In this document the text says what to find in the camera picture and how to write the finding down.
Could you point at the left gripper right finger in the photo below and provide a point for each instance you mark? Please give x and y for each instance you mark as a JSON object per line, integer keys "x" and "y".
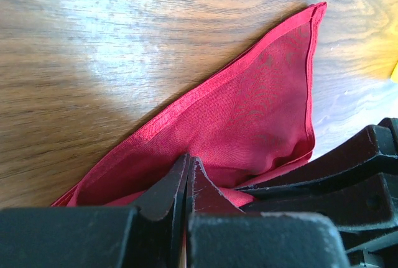
{"x": 219, "y": 234}

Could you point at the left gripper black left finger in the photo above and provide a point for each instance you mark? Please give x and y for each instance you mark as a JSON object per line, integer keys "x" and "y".
{"x": 144, "y": 233}

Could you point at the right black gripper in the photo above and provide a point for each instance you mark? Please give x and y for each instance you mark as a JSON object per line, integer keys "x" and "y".
{"x": 366, "y": 213}

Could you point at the red cloth napkin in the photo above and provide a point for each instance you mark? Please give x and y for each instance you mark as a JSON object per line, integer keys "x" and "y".
{"x": 248, "y": 123}

